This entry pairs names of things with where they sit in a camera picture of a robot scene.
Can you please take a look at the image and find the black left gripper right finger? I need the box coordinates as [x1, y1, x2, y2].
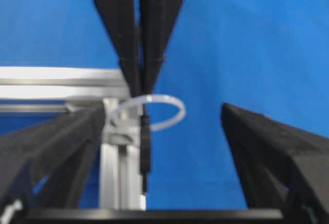
[221, 103, 328, 223]

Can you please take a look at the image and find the black wire with plug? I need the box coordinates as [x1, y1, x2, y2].
[138, 15, 153, 196]

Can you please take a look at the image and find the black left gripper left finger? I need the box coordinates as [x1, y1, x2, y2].
[1, 104, 105, 208]

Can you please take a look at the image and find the silver aluminium extrusion frame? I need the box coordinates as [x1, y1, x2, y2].
[1, 67, 146, 210]

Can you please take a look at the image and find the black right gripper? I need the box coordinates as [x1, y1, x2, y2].
[94, 0, 183, 97]

